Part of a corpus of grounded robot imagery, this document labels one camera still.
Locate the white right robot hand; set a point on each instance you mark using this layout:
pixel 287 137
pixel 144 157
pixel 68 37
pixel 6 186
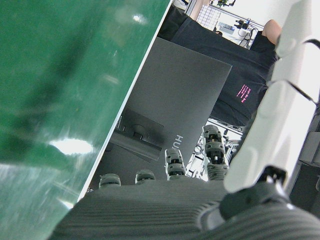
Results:
pixel 150 212

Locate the bare person forearm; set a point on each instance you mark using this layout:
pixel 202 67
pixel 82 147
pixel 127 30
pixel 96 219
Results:
pixel 271 30

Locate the black computer monitor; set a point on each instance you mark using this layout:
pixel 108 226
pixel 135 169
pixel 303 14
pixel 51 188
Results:
pixel 180 82

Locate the green conveyor belt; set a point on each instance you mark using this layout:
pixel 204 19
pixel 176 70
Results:
pixel 62 75

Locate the person in black t-shirt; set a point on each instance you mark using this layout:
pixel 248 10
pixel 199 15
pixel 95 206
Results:
pixel 225 55

